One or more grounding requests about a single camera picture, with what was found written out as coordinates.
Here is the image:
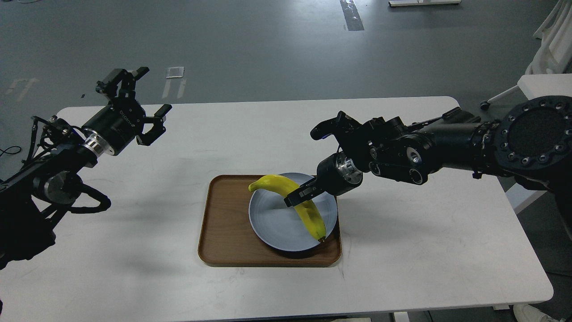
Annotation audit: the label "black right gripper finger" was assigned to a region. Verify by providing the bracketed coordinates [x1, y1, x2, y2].
[284, 175, 325, 207]

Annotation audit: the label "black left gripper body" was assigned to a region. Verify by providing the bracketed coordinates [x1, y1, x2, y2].
[82, 103, 146, 156]

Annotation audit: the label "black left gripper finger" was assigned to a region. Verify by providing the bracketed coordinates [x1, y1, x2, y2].
[136, 104, 173, 146]
[96, 67, 150, 108]

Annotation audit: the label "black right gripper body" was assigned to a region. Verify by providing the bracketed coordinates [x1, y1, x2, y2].
[316, 152, 363, 196]

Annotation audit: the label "yellow banana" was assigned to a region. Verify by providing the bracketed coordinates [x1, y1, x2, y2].
[248, 174, 327, 243]

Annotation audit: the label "light blue round plate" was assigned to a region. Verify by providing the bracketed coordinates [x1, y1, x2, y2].
[248, 173, 338, 251]

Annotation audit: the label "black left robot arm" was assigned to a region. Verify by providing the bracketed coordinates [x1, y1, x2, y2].
[0, 67, 172, 268]

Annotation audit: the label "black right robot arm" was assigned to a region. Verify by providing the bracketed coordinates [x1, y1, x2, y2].
[284, 95, 572, 229]

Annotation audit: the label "brown wooden tray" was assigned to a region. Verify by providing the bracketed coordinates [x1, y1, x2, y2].
[198, 174, 342, 267]

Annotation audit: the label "white base at top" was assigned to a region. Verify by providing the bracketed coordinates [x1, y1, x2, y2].
[388, 0, 462, 8]

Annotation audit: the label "white chair frame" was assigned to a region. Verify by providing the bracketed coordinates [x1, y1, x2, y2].
[480, 0, 572, 110]

